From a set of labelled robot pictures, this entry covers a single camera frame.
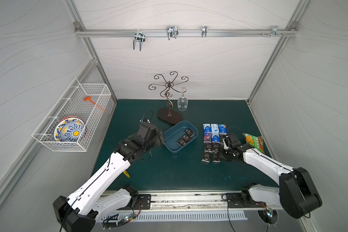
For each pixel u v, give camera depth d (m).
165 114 1.08
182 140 0.95
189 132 0.98
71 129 0.63
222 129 1.01
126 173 0.79
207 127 1.01
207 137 0.96
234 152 0.64
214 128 1.01
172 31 0.77
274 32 0.77
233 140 0.70
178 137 0.97
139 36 0.78
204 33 0.78
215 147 0.92
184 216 0.70
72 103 0.70
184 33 0.77
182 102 0.89
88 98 0.78
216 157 0.87
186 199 0.76
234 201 0.73
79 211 0.37
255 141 0.91
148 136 0.55
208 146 0.93
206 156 0.88
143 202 0.73
